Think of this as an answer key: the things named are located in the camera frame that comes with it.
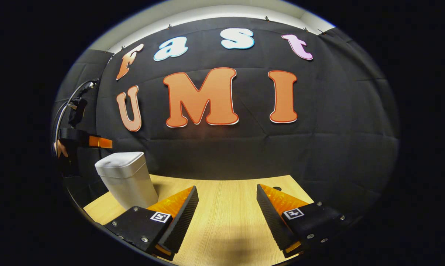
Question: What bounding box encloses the black backdrop cloth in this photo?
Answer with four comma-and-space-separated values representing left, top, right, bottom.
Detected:
52, 17, 400, 218

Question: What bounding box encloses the wooden desktop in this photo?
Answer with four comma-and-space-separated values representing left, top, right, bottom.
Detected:
83, 174, 315, 266

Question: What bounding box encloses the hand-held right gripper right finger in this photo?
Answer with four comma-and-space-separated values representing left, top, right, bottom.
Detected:
256, 184, 357, 259

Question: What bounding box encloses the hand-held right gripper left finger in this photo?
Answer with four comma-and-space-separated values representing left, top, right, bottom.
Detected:
103, 185, 200, 262

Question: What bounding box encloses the white desktop garbage bin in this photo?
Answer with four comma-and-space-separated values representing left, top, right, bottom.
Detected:
95, 151, 159, 210

